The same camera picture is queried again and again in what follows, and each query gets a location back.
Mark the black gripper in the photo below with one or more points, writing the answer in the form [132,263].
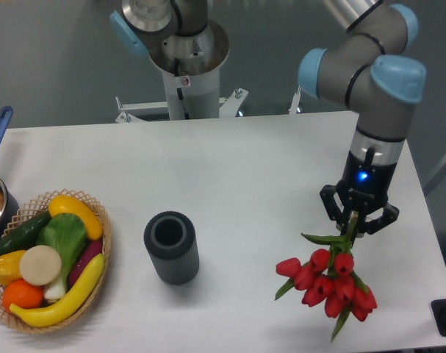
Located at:
[362,188]

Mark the red tulip bouquet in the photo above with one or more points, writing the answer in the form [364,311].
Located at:
[328,277]

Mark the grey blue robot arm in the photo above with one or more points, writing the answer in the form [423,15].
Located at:
[368,75]

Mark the dark grey ribbed vase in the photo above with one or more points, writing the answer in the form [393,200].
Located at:
[170,240]

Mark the purple sweet potato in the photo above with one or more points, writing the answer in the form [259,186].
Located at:
[90,251]

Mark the green bok choy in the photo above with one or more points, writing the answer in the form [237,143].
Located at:
[66,234]

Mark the woven wicker basket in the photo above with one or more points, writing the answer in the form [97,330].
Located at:
[38,206]

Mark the beige round disc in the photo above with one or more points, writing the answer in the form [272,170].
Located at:
[40,265]

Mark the green cucumber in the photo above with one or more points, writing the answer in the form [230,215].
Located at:
[25,235]

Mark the yellow banana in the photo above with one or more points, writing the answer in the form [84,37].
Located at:
[69,303]

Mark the orange fruit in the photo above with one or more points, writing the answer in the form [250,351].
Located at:
[22,294]

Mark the yellow bell pepper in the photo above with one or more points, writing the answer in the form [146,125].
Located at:
[10,267]

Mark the white frame at right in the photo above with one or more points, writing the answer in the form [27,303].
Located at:
[437,175]

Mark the white metal frame bracket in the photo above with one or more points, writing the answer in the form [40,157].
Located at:
[232,106]

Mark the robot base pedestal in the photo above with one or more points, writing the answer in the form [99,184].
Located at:
[184,44]

